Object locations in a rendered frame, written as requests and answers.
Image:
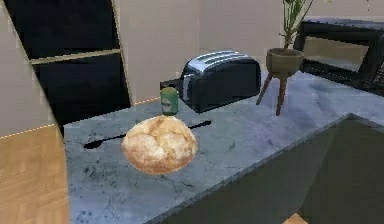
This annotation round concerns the black and silver toaster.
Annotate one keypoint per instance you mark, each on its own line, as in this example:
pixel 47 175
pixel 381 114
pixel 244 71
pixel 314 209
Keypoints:
pixel 223 80

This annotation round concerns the round crusty bread loaf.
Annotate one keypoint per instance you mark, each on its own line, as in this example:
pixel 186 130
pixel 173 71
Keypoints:
pixel 160 146

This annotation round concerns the black long spoon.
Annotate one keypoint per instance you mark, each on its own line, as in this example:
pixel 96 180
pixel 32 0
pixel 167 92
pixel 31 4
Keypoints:
pixel 93 144

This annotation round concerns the house plant in legged pot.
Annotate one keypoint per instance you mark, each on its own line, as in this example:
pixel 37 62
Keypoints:
pixel 283 61

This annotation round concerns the green beer can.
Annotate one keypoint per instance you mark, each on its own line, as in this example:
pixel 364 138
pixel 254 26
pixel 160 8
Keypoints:
pixel 169 100

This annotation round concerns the dark window with beige frame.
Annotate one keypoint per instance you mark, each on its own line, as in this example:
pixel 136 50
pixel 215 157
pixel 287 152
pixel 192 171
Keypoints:
pixel 66 26

